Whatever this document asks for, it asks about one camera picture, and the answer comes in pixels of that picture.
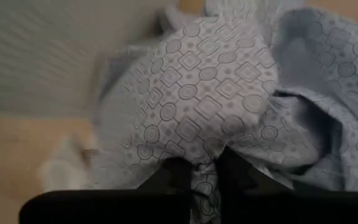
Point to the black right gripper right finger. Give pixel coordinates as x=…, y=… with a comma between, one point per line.
x=275, y=208

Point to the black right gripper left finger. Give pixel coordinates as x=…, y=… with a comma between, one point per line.
x=120, y=208

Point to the white sock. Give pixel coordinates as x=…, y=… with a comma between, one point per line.
x=67, y=168

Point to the light blue patterned shirt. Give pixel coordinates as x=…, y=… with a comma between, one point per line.
x=204, y=93

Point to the white plastic laundry basket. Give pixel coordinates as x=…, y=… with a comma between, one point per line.
x=42, y=56

